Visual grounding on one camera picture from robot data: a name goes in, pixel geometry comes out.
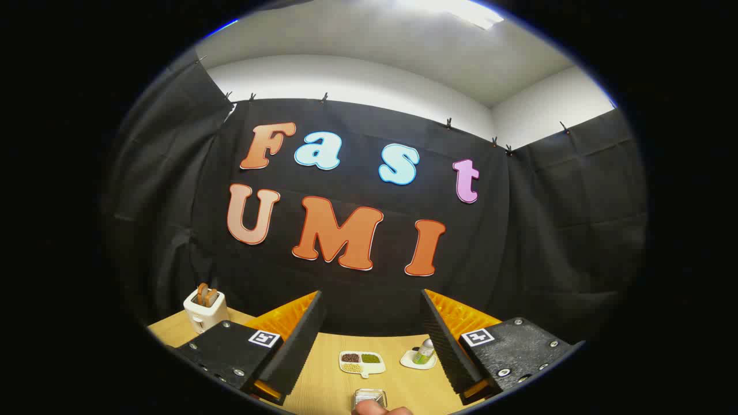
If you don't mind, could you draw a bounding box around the small white saucer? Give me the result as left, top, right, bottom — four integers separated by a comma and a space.
400, 349, 437, 370

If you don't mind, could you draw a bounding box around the white divided dish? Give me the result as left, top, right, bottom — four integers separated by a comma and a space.
338, 351, 386, 379

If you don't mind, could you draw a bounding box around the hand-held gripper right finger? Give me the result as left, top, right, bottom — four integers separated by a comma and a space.
421, 288, 584, 405

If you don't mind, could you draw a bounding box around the metal wire cutlery holder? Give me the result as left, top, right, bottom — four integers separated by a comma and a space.
352, 388, 387, 411

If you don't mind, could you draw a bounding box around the white toaster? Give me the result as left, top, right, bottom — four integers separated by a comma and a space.
183, 288, 230, 335

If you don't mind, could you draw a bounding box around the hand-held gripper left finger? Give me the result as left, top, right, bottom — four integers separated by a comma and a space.
167, 290, 325, 405

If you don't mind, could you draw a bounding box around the row of small black clips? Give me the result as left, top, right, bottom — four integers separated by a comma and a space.
196, 55, 571, 157

